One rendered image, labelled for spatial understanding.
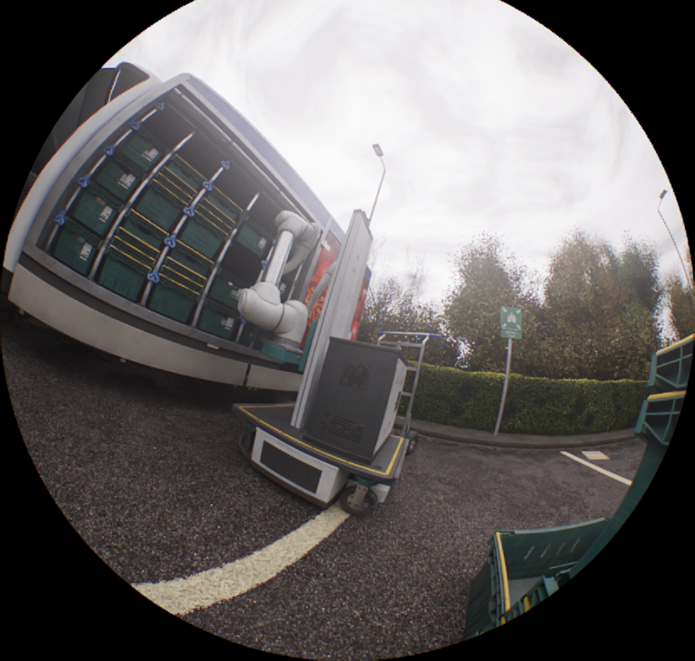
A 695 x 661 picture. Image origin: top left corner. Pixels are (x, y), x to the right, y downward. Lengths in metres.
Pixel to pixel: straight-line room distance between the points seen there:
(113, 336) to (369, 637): 1.69
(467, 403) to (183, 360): 3.70
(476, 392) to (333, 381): 3.11
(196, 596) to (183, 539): 0.23
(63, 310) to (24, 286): 0.36
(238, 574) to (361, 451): 0.69
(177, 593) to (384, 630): 0.51
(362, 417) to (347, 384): 0.16
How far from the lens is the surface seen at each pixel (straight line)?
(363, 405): 0.89
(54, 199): 1.73
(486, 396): 3.77
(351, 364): 0.91
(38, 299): 1.65
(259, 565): 0.83
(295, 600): 0.78
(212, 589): 0.77
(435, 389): 3.74
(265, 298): 1.02
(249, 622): 0.74
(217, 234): 1.82
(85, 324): 1.54
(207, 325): 1.80
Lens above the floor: 0.71
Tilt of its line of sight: 15 degrees up
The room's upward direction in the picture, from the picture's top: 15 degrees clockwise
